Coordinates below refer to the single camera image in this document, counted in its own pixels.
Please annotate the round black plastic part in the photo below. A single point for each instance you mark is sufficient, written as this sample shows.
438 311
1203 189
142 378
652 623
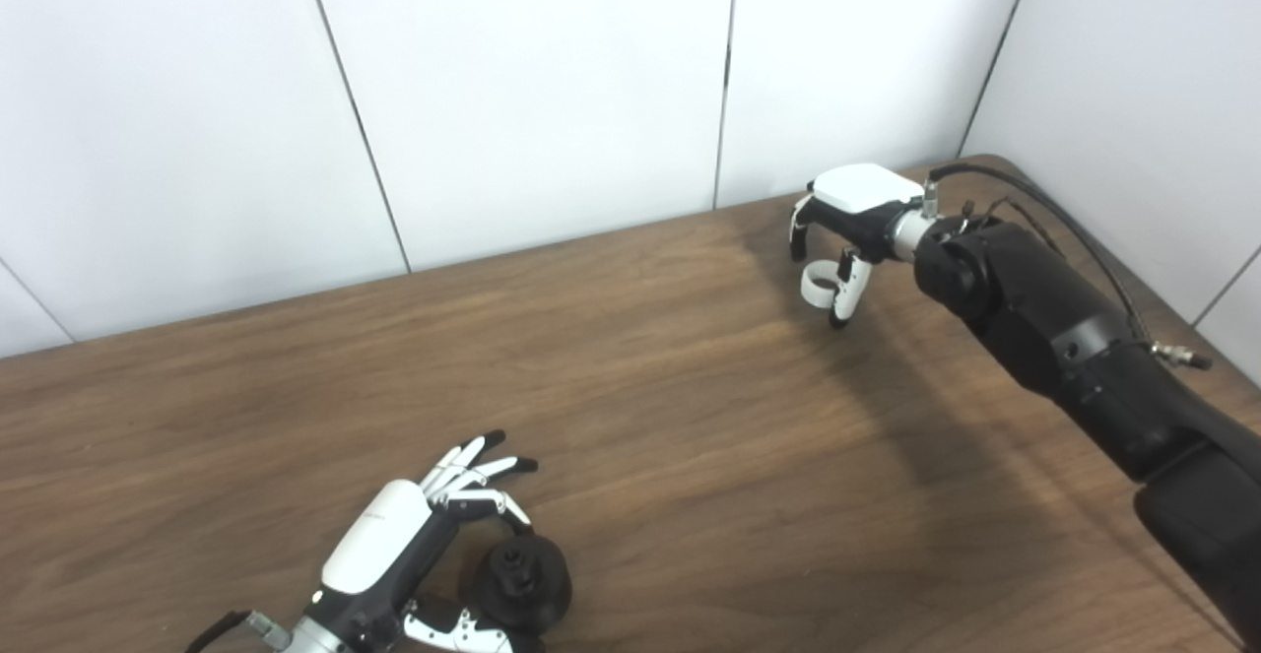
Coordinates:
542 584

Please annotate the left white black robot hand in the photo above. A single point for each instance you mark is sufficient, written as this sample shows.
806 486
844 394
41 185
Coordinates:
374 545

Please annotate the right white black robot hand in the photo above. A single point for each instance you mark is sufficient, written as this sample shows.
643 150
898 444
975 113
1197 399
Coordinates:
867 190

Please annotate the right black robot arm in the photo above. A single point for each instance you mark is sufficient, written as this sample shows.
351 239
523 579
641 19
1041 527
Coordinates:
1084 358

